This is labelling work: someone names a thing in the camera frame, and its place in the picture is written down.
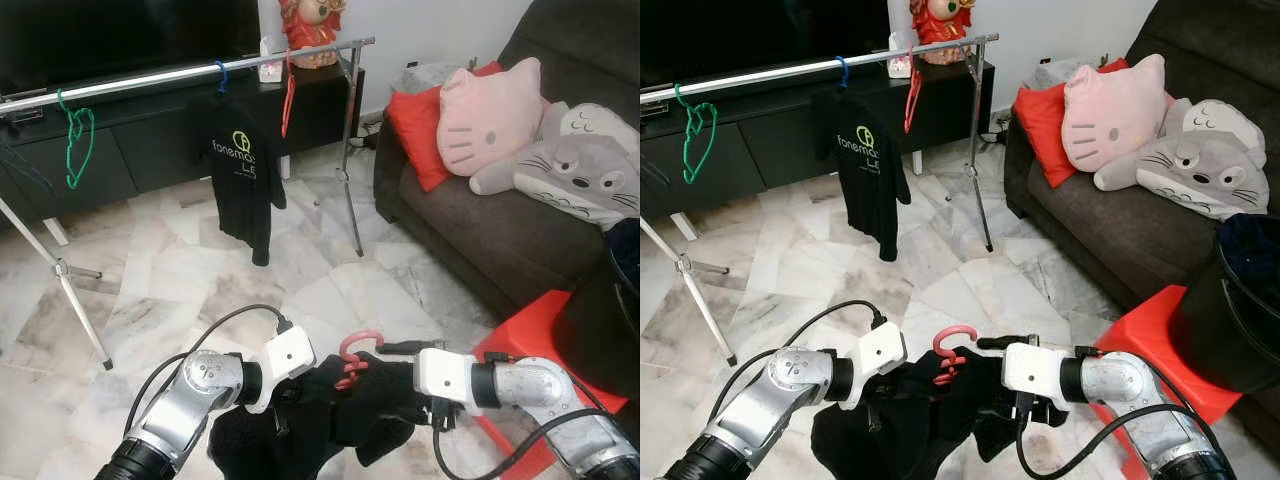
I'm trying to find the red plastic clothes hanger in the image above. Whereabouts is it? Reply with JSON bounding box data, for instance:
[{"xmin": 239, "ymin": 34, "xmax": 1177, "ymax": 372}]
[
  {"xmin": 281, "ymin": 55, "xmax": 298, "ymax": 139},
  {"xmin": 335, "ymin": 330, "xmax": 386, "ymax": 391},
  {"xmin": 932, "ymin": 325, "xmax": 979, "ymax": 387},
  {"xmin": 904, "ymin": 50, "xmax": 923, "ymax": 134}
]

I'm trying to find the black garment with red trim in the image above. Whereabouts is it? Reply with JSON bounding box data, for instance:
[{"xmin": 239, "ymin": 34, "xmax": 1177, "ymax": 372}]
[
  {"xmin": 207, "ymin": 350, "xmax": 441, "ymax": 480},
  {"xmin": 810, "ymin": 345, "xmax": 1069, "ymax": 480}
]

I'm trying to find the green clothes hanger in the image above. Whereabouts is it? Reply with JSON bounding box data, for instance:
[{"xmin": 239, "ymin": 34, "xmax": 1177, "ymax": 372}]
[
  {"xmin": 675, "ymin": 84, "xmax": 719, "ymax": 185},
  {"xmin": 55, "ymin": 88, "xmax": 97, "ymax": 191}
]

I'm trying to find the red plastic stool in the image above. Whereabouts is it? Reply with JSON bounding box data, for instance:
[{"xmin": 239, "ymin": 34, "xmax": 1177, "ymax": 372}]
[
  {"xmin": 470, "ymin": 290, "xmax": 629, "ymax": 480},
  {"xmin": 1085, "ymin": 285, "xmax": 1243, "ymax": 480}
]

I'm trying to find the dark grey fabric sofa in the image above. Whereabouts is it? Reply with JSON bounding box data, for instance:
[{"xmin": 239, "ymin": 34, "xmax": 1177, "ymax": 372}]
[
  {"xmin": 1003, "ymin": 0, "xmax": 1280, "ymax": 311},
  {"xmin": 373, "ymin": 0, "xmax": 641, "ymax": 321}
]

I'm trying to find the black plastic laundry bucket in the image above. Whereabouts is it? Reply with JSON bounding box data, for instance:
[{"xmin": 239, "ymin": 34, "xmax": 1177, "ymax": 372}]
[
  {"xmin": 553, "ymin": 218, "xmax": 641, "ymax": 401},
  {"xmin": 1168, "ymin": 213, "xmax": 1280, "ymax": 396}
]

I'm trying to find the red pillow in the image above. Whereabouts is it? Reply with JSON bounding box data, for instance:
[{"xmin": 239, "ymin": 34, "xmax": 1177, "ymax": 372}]
[
  {"xmin": 386, "ymin": 62, "xmax": 504, "ymax": 193},
  {"xmin": 1013, "ymin": 58, "xmax": 1129, "ymax": 189}
]

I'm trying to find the black shirt with green print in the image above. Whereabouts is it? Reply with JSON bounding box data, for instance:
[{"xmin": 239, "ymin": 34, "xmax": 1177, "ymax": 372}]
[
  {"xmin": 190, "ymin": 90, "xmax": 289, "ymax": 267},
  {"xmin": 812, "ymin": 88, "xmax": 913, "ymax": 263}
]

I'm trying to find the grey cartoon creature plush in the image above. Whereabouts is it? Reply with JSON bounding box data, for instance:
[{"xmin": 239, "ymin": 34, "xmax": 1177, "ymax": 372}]
[
  {"xmin": 468, "ymin": 102, "xmax": 641, "ymax": 233},
  {"xmin": 1093, "ymin": 98, "xmax": 1271, "ymax": 223}
]

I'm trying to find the pink cat face pillow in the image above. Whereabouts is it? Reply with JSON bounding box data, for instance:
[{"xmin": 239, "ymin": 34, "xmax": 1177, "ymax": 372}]
[
  {"xmin": 1060, "ymin": 53, "xmax": 1171, "ymax": 173},
  {"xmin": 436, "ymin": 57, "xmax": 549, "ymax": 178}
]

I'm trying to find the black television console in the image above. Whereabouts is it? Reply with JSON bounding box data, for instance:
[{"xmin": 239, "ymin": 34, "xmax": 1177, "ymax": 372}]
[
  {"xmin": 0, "ymin": 65, "xmax": 366, "ymax": 226},
  {"xmin": 640, "ymin": 62, "xmax": 996, "ymax": 216}
]

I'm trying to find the white pink tissue box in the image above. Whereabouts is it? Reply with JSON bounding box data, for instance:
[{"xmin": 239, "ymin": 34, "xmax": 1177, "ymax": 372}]
[
  {"xmin": 888, "ymin": 32, "xmax": 917, "ymax": 79},
  {"xmin": 258, "ymin": 35, "xmax": 287, "ymax": 84}
]

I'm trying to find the red figurine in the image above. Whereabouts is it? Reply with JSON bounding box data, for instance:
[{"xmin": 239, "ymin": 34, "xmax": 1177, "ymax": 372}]
[
  {"xmin": 278, "ymin": 0, "xmax": 349, "ymax": 71},
  {"xmin": 908, "ymin": 0, "xmax": 979, "ymax": 66}
]

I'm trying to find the silver metal clothes rack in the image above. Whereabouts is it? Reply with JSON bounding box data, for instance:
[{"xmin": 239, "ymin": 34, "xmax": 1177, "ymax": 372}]
[
  {"xmin": 0, "ymin": 37, "xmax": 376, "ymax": 371},
  {"xmin": 640, "ymin": 33, "xmax": 1001, "ymax": 367}
]

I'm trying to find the black flat television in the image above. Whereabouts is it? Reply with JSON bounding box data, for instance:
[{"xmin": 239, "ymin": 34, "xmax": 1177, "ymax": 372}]
[
  {"xmin": 640, "ymin": 0, "xmax": 891, "ymax": 89},
  {"xmin": 0, "ymin": 0, "xmax": 263, "ymax": 96}
]

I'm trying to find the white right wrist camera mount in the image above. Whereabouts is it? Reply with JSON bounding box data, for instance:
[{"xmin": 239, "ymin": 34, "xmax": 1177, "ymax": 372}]
[
  {"xmin": 1003, "ymin": 342, "xmax": 1069, "ymax": 403},
  {"xmin": 414, "ymin": 347, "xmax": 479, "ymax": 406}
]

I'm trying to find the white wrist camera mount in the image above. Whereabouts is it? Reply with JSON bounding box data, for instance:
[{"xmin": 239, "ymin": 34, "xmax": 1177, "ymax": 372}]
[
  {"xmin": 1003, "ymin": 342, "xmax": 1069, "ymax": 403},
  {"xmin": 842, "ymin": 320, "xmax": 909, "ymax": 409},
  {"xmin": 248, "ymin": 325, "xmax": 317, "ymax": 414},
  {"xmin": 414, "ymin": 347, "xmax": 479, "ymax": 406}
]

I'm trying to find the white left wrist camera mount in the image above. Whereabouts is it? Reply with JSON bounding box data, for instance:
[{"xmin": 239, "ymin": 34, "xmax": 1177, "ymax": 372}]
[
  {"xmin": 248, "ymin": 325, "xmax": 317, "ymax": 414},
  {"xmin": 842, "ymin": 320, "xmax": 909, "ymax": 409}
]

